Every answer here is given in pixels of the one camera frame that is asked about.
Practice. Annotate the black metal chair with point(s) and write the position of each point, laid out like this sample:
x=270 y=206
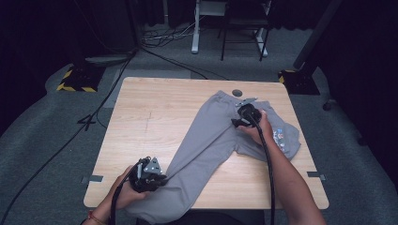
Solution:
x=247 y=22

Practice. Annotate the black caster wheel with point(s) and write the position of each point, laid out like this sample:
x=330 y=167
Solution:
x=327 y=105

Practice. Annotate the white desk frame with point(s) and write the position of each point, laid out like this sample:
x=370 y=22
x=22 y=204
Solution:
x=195 y=34

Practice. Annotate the person's left hand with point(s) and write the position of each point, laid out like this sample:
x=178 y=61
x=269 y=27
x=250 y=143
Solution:
x=125 y=195

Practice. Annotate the person's dark lap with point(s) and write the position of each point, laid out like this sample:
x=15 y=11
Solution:
x=219 y=218

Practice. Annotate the gray flat stand base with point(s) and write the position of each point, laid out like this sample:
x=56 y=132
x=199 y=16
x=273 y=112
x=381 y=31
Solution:
x=108 y=59

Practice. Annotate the gray tape strip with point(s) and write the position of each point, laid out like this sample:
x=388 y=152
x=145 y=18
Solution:
x=315 y=175
x=95 y=178

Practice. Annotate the yellow black striped stand base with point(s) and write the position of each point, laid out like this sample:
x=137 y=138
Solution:
x=79 y=79
x=300 y=82

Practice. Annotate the person's right hand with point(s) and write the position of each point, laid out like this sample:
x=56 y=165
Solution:
x=262 y=129

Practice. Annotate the gray pants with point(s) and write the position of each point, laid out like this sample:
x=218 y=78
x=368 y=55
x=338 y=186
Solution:
x=200 y=150

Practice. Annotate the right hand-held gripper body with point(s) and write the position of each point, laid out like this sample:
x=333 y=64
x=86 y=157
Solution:
x=249 y=113

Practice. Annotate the black slanted stand pole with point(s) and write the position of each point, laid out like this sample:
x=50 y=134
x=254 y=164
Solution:
x=316 y=34

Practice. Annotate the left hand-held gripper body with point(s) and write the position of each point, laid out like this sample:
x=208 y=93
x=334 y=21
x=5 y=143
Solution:
x=145 y=178

